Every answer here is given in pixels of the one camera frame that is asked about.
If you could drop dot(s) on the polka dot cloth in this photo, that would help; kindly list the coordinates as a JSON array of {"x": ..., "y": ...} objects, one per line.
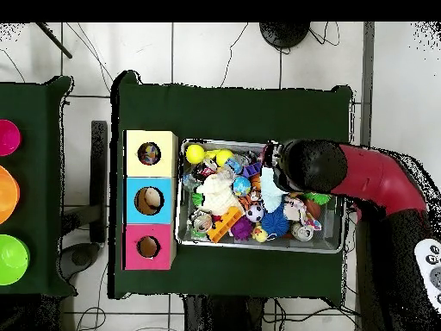
[{"x": 149, "y": 154}]

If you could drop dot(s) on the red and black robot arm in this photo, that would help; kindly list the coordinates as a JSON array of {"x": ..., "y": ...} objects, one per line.
[{"x": 379, "y": 179}]

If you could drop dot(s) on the silver mesh bin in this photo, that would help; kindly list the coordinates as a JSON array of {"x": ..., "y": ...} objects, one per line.
[{"x": 327, "y": 241}]

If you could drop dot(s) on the wooden three-hole box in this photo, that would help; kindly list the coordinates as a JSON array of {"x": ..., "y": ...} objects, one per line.
[{"x": 168, "y": 207}]

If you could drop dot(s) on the mint green cloth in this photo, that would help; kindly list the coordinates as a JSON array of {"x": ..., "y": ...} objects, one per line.
[{"x": 270, "y": 193}]

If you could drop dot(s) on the blue globe ball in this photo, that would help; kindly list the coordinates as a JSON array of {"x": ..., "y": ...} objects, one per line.
[{"x": 242, "y": 186}]

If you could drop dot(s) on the yellow ball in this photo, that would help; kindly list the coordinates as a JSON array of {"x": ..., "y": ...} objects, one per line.
[
  {"x": 195, "y": 154},
  {"x": 224, "y": 157}
]

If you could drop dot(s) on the dark green table cloth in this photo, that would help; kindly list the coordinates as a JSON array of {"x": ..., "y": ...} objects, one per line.
[{"x": 241, "y": 113}]

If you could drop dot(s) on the small soccer ball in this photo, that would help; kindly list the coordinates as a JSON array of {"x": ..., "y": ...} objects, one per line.
[{"x": 255, "y": 213}]

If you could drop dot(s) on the cream cloth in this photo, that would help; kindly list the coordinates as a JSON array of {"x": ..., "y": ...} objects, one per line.
[{"x": 218, "y": 194}]

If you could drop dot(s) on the blue spiky ball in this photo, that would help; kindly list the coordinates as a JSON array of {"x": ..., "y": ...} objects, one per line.
[{"x": 275, "y": 223}]

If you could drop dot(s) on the purple spiky toy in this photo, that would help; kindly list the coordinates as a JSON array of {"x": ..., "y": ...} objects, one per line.
[{"x": 242, "y": 228}]

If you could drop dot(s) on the yellow duck plush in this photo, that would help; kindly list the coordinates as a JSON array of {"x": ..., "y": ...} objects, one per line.
[{"x": 259, "y": 234}]

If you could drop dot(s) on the orange building block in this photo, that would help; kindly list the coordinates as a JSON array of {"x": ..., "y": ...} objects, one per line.
[{"x": 225, "y": 222}]

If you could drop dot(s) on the black round stand base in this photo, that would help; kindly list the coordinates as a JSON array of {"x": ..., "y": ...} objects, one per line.
[{"x": 284, "y": 34}]

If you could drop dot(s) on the black upright panel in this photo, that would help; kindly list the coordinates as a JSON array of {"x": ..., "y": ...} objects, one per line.
[{"x": 99, "y": 155}]

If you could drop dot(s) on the grey stand foot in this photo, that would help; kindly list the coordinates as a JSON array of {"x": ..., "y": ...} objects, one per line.
[{"x": 79, "y": 258}]

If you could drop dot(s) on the dark green side-table cloth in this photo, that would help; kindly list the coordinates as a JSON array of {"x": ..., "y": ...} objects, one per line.
[{"x": 34, "y": 103}]

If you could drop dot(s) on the black rod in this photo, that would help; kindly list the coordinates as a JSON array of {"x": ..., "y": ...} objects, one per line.
[{"x": 55, "y": 41}]

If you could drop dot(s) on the pink bowl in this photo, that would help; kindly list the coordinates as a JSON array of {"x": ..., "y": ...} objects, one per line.
[{"x": 8, "y": 138}]

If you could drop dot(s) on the orange bowl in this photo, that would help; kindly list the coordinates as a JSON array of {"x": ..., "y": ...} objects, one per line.
[{"x": 7, "y": 194}]

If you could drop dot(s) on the green bowl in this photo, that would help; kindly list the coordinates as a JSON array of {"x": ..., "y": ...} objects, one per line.
[{"x": 12, "y": 260}]

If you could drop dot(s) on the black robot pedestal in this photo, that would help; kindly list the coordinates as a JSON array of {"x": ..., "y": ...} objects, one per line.
[{"x": 224, "y": 317}]

